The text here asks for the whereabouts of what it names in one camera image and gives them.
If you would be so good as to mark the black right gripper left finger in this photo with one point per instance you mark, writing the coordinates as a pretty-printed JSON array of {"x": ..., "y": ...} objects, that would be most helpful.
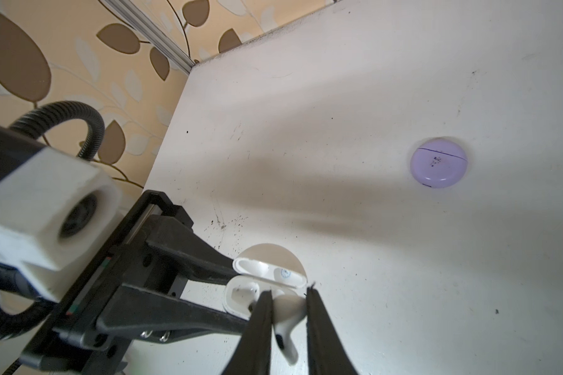
[{"x": 253, "y": 352}]

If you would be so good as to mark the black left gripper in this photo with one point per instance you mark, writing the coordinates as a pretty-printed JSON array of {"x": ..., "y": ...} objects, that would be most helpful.
[{"x": 91, "y": 329}]

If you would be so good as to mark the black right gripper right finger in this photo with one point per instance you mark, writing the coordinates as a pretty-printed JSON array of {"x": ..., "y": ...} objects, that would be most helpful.
[{"x": 326, "y": 355}]

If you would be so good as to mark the white earbud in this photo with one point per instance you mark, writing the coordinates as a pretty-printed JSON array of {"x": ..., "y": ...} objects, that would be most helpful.
[{"x": 288, "y": 312}]

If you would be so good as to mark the white round earbud case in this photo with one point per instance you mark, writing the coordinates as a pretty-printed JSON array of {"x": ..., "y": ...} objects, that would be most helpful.
[{"x": 261, "y": 268}]

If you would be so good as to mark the purple earbud charging case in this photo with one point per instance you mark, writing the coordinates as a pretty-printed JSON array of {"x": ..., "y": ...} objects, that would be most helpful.
[{"x": 439, "y": 163}]

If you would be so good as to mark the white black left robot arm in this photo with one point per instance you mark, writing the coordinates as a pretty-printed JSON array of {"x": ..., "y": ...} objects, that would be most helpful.
[{"x": 76, "y": 129}]

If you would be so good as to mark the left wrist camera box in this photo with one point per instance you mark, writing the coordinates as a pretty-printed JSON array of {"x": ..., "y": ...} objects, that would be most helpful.
[{"x": 56, "y": 212}]

